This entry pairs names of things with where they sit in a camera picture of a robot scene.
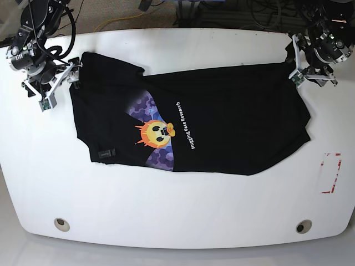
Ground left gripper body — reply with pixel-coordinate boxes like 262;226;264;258
305;23;354;69

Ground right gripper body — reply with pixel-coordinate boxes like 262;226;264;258
6;26;57;83

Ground black printed T-shirt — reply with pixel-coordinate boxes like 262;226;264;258
69;52;311;175

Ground red tape rectangle marker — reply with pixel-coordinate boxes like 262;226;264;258
318;153;342;195

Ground left table grommet hole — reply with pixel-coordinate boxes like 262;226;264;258
54;218;70;232

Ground table grommet hole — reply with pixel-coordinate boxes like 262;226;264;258
296;219;312;234
54;218;70;232

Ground right table grommet hole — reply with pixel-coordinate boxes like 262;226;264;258
296;219;312;234

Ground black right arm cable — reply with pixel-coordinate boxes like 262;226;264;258
38;0;77;66

